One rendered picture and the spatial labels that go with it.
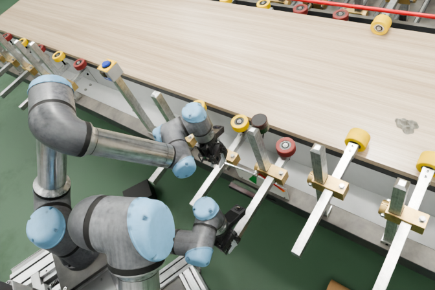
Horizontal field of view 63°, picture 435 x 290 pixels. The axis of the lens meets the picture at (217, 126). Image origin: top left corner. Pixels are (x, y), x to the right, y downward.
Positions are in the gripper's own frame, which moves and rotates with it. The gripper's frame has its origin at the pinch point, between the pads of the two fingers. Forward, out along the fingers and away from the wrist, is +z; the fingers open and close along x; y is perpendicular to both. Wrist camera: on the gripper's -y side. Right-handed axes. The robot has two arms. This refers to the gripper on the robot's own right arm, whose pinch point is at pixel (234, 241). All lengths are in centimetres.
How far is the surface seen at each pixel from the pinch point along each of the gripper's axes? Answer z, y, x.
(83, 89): 21, -42, -168
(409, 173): -7, -49, 45
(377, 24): -14, -116, 9
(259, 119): -30.4, -36.3, -3.9
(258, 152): -18.5, -29.6, -3.1
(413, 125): -8, -69, 40
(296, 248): -13.5, -5.5, 24.7
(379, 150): -8, -55, 33
